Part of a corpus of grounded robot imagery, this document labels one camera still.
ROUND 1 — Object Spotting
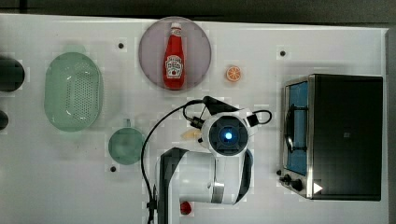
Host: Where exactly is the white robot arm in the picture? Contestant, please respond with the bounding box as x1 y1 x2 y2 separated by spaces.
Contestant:
155 109 258 224

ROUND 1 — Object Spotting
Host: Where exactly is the peeled toy banana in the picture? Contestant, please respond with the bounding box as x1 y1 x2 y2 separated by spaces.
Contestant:
181 129 202 140

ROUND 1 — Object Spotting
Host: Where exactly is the grey oval plate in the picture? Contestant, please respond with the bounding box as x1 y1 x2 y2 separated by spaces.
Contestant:
138 17 211 90

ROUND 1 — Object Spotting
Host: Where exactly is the green mug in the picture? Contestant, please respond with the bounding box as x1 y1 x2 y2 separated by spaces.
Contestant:
108 119 145 165

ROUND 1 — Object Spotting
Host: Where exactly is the black toaster oven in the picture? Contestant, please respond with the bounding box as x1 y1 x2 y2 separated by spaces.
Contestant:
277 74 383 201

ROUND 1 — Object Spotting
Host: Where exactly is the green plastic colander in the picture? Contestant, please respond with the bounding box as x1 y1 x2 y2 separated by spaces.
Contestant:
44 45 104 132

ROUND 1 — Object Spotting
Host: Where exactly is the small black pot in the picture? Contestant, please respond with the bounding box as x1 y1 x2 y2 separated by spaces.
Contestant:
0 111 8 130

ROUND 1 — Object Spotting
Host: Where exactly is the red toy berry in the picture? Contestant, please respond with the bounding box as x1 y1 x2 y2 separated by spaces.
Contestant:
180 202 192 216

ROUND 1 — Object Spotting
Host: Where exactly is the orange slice toy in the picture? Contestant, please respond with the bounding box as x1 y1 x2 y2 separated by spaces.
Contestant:
225 66 242 82

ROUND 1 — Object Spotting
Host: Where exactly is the red ketchup bottle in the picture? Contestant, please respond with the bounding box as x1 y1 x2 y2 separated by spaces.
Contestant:
163 22 186 91

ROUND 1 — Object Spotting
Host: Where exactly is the large black pot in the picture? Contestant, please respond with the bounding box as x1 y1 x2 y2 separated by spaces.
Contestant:
0 58 25 92

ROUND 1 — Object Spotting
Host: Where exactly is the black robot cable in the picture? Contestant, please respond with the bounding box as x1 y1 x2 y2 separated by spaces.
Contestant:
140 95 273 224

